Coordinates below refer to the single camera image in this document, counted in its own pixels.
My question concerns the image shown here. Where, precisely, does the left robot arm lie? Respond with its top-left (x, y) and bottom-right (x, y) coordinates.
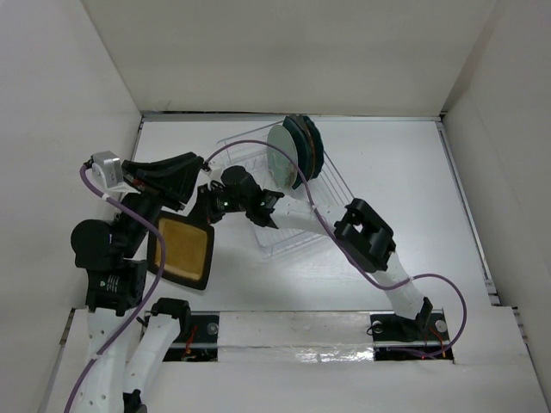
top-left (65, 151), bottom-right (204, 412)

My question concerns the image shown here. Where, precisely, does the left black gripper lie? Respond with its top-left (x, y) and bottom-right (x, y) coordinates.
top-left (117, 149), bottom-right (204, 254)

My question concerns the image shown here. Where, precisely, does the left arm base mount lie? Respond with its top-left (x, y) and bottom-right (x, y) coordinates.
top-left (137, 298), bottom-right (220, 362)

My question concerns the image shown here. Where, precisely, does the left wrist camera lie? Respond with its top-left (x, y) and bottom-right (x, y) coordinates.
top-left (84, 151), bottom-right (130, 194)

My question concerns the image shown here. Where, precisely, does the metal base rail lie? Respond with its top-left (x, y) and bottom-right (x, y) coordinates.
top-left (170, 330), bottom-right (449, 351)

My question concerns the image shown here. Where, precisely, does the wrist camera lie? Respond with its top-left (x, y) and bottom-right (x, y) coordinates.
top-left (202, 162), bottom-right (224, 182)
top-left (84, 151), bottom-right (130, 194)

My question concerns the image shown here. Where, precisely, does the smooth teal round plate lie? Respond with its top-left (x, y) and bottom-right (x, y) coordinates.
top-left (294, 114), bottom-right (323, 181)

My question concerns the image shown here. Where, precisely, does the white wire dish rack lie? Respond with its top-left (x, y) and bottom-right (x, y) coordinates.
top-left (214, 122), bottom-right (353, 258)

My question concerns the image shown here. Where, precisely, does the yellow square plate black rim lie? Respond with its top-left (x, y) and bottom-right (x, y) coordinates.
top-left (156, 211), bottom-right (214, 291)

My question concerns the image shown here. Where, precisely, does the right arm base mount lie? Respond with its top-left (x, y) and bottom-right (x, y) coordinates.
top-left (366, 310), bottom-right (454, 361)

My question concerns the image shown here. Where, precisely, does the teal square plate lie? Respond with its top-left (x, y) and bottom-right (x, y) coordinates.
top-left (283, 115), bottom-right (313, 179)

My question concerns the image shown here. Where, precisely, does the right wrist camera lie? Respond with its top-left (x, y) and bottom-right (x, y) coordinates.
top-left (202, 162), bottom-right (224, 182)

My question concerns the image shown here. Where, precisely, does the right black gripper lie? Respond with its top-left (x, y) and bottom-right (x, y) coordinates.
top-left (184, 182), bottom-right (249, 225)

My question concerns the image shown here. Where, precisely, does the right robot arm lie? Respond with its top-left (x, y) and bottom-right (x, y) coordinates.
top-left (191, 164), bottom-right (433, 338)

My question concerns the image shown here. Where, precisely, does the scalloped teal round plate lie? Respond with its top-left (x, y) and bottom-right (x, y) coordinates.
top-left (303, 115), bottom-right (325, 179)

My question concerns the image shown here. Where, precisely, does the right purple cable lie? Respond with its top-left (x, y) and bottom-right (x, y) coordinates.
top-left (205, 140), bottom-right (468, 359)

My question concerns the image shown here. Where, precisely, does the mint floral round plate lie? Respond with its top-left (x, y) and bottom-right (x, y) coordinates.
top-left (267, 125), bottom-right (298, 188)

